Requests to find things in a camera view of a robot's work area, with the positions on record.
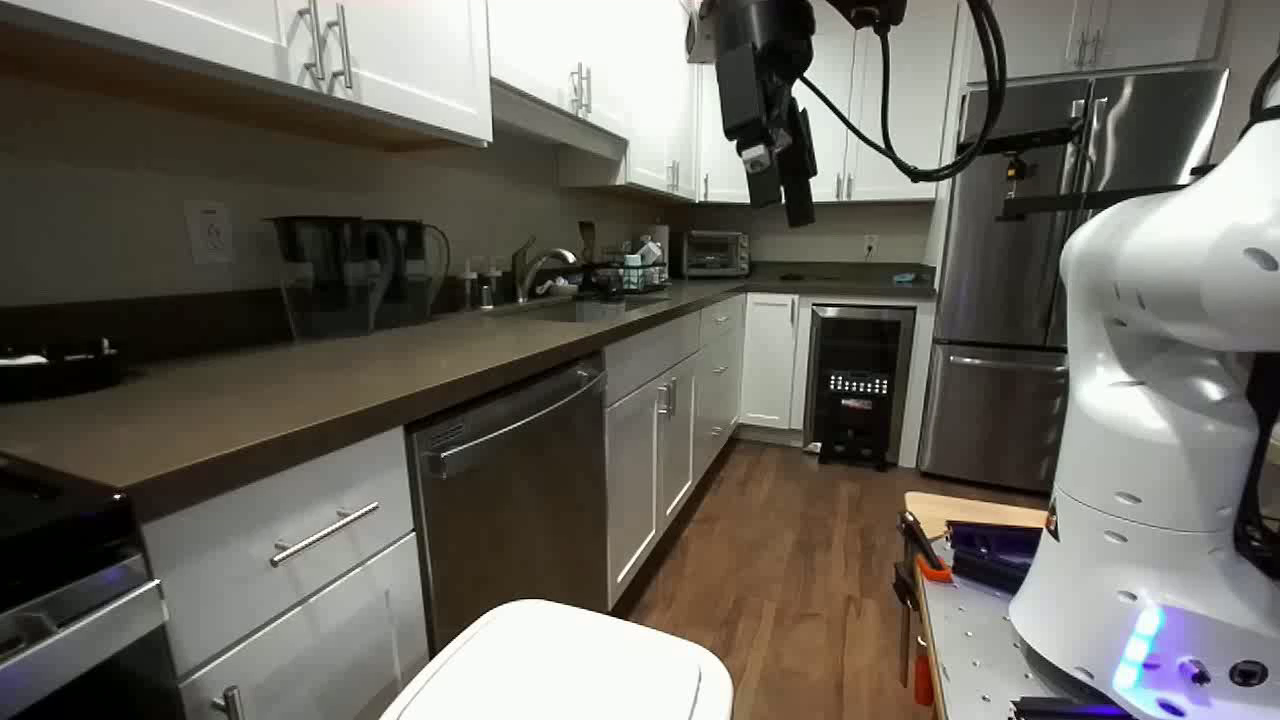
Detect white double-door wall cabinet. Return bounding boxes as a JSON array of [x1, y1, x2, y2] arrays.
[[0, 0, 495, 150]]

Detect white cabinet above refrigerator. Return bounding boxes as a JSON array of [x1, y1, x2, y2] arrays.
[[989, 0, 1233, 79]]

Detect white wall outlet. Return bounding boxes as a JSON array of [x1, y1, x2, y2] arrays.
[[182, 195, 238, 267]]

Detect white narrow base cabinet door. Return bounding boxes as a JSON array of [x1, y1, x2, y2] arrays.
[[735, 289, 810, 440]]

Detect orange clamp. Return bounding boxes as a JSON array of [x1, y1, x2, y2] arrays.
[[900, 511, 959, 712]]

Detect chrome sink faucet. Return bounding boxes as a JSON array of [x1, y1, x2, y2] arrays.
[[507, 236, 584, 309]]

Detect black and steel oven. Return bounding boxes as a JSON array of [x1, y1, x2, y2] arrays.
[[0, 457, 186, 720]]

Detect dish soap bottles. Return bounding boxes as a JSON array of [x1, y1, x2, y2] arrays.
[[616, 231, 673, 294]]

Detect white drawer with bar handle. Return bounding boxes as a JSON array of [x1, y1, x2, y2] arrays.
[[141, 422, 419, 678]]

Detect white wall cabinet with knobs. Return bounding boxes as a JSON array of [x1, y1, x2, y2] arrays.
[[482, 0, 709, 208]]

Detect stainless steel dishwasher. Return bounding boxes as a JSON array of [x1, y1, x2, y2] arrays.
[[405, 350, 610, 654]]

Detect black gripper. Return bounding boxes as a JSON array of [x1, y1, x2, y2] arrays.
[[709, 0, 820, 231]]

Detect black tray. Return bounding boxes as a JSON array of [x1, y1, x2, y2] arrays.
[[0, 337, 129, 402]]

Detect silver toaster oven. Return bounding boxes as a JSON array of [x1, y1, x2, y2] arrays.
[[677, 224, 757, 285]]

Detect thick black cable bundle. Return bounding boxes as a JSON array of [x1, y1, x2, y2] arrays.
[[1228, 349, 1280, 585]]

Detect metal perforated workbench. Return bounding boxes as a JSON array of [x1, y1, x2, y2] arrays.
[[916, 571, 1136, 720]]

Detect stainless steel refrigerator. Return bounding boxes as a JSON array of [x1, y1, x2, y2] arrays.
[[916, 62, 1233, 501]]

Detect wooden board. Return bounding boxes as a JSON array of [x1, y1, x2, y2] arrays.
[[900, 487, 1051, 544]]

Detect black wine cooler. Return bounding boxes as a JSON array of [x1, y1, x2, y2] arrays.
[[802, 301, 921, 472]]

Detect white plastic bin lid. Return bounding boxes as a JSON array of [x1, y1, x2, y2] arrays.
[[374, 597, 735, 720]]

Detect dark blue box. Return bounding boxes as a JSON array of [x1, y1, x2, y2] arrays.
[[944, 518, 1051, 593]]

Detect white wall cabinet above toaster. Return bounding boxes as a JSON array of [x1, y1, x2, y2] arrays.
[[695, 0, 959, 208]]

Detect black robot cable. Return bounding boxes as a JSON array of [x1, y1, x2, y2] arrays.
[[794, 0, 1090, 189]]

